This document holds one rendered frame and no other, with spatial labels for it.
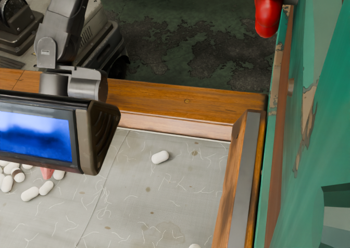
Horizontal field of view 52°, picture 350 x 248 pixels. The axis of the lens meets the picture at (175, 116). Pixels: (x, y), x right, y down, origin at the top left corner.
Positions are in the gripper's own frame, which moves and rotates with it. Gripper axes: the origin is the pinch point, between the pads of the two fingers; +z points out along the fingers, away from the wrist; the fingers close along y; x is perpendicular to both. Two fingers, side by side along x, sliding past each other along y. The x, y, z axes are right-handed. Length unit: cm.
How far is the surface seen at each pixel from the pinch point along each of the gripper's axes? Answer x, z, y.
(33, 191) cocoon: -2.2, 3.1, -1.3
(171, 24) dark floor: 143, -61, -17
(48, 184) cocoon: -0.8, 1.7, 1.0
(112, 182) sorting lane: 2.6, 0.1, 12.6
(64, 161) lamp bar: -30.3, -10.0, 21.0
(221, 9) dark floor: 153, -73, 10
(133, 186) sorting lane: 2.5, 0.2, 16.9
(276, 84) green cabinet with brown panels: 2.4, -21.5, 41.2
